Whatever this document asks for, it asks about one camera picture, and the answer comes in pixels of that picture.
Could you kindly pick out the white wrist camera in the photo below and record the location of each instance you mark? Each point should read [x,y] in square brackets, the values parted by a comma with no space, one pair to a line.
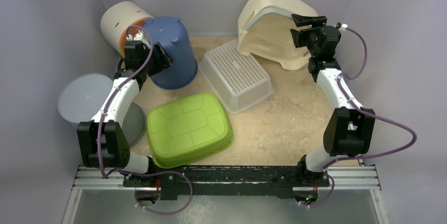
[341,26]
[139,36]

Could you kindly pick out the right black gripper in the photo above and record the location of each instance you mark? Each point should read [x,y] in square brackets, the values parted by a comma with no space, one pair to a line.
[302,35]

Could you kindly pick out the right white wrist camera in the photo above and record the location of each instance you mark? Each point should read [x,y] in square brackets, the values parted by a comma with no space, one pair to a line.
[341,26]

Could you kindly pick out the small white perforated basket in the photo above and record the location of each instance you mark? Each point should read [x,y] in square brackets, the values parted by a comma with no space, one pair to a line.
[239,81]

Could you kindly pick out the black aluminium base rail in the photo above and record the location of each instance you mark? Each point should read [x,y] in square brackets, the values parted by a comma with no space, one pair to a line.
[168,192]

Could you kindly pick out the large cream laundry basket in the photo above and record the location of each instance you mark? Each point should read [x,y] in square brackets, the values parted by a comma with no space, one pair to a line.
[264,30]

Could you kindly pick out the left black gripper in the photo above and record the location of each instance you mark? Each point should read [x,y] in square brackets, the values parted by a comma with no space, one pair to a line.
[163,62]

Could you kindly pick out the grey plastic bucket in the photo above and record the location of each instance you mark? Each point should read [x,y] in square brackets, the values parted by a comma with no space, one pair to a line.
[84,96]

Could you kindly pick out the green plastic tray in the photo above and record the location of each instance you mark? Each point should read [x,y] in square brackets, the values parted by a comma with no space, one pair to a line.
[187,130]

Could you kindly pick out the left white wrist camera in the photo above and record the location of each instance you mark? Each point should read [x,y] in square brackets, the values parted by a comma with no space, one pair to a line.
[139,36]

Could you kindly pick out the round drawer cabinet orange yellow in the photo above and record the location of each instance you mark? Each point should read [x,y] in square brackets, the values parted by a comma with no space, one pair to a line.
[117,19]

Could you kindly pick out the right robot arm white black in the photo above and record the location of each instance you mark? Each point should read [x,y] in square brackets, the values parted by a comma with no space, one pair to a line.
[350,128]

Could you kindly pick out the blue plastic bucket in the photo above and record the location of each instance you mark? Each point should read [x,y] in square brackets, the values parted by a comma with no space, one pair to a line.
[172,35]

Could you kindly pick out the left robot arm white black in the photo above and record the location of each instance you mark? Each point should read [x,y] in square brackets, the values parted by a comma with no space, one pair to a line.
[101,139]

